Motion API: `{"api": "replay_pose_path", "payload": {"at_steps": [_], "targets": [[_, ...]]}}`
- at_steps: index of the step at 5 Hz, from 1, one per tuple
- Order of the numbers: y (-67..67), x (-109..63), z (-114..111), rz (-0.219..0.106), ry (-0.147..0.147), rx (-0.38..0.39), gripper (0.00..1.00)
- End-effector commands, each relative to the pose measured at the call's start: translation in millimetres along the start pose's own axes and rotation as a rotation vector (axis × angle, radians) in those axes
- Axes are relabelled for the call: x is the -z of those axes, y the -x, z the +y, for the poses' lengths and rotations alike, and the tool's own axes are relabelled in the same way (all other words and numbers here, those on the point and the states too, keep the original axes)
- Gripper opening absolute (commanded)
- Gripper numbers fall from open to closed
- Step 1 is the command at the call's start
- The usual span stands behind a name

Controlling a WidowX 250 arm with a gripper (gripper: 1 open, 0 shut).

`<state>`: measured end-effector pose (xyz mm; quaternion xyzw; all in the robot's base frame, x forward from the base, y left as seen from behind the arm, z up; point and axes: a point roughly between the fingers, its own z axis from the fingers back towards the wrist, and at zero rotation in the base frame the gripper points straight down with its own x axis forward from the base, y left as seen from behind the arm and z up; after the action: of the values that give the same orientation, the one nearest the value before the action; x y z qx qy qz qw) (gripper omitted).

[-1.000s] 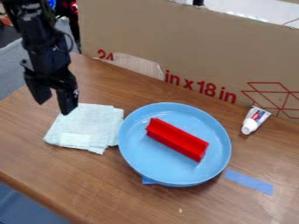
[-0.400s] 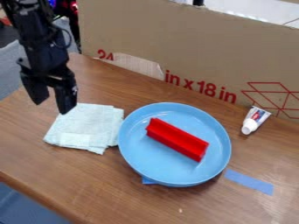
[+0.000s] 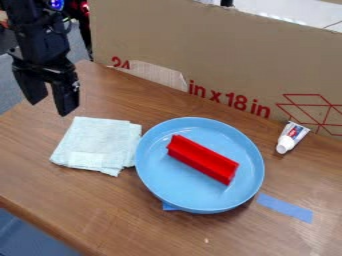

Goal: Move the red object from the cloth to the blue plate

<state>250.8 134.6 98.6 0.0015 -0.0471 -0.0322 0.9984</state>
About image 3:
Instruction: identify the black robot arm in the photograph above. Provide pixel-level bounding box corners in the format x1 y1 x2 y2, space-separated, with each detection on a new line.
0 0 81 116

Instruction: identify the blue tape strip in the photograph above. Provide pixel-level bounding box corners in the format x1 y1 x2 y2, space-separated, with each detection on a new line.
257 193 315 223

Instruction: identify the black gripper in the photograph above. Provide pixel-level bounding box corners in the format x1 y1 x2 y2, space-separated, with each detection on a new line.
10 19 81 117

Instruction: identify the red plastic block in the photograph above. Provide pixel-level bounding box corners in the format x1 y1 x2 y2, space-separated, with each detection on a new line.
168 135 240 185

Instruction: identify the blue plate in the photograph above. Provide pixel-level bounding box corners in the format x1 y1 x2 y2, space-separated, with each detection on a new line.
135 117 265 214

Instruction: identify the light blue folded cloth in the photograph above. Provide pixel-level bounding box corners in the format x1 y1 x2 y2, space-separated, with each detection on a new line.
50 117 142 177

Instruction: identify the blue tape under plate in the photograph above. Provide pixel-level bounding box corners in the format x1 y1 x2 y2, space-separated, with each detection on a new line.
162 201 182 211

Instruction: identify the white toothpaste tube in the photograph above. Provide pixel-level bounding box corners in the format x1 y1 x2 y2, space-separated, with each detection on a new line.
276 121 310 154

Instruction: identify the black computer with lights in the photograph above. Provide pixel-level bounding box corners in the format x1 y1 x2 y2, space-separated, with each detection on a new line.
45 0 93 56

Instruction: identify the cardboard box wall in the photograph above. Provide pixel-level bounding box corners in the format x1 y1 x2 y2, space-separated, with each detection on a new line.
89 0 342 139

